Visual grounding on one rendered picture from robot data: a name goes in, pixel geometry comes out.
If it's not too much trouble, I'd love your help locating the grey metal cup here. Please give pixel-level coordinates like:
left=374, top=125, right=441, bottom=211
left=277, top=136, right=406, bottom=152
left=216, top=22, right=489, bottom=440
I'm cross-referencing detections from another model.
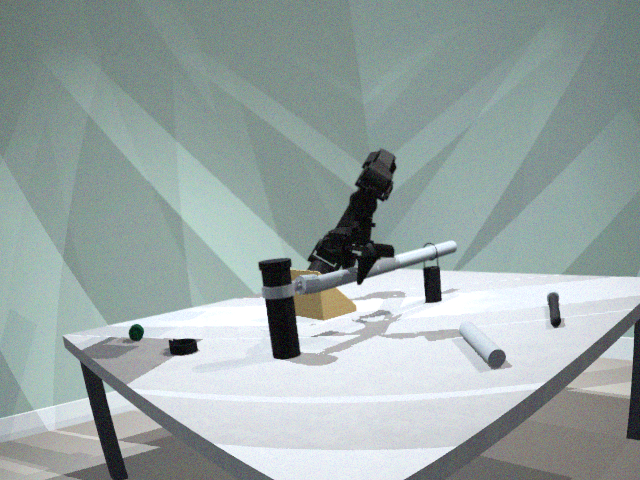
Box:
left=261, top=274, right=321, bottom=299

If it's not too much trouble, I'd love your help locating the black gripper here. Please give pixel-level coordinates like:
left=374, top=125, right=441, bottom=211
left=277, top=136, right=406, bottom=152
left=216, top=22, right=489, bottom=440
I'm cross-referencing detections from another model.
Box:
left=321, top=216, right=394, bottom=286

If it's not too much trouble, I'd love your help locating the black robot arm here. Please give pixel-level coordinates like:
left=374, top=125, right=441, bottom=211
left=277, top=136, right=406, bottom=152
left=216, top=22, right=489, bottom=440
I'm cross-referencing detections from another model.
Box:
left=307, top=148, right=397, bottom=275

